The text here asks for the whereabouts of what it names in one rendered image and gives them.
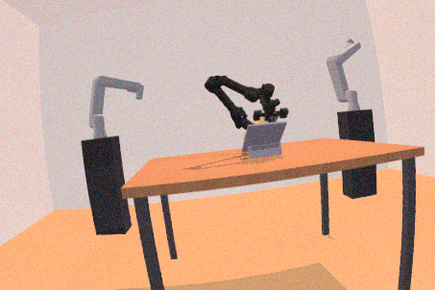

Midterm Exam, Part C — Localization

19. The pale lilac switch panel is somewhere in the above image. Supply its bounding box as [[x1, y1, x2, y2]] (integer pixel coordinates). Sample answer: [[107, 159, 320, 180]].
[[242, 121, 287, 158]]

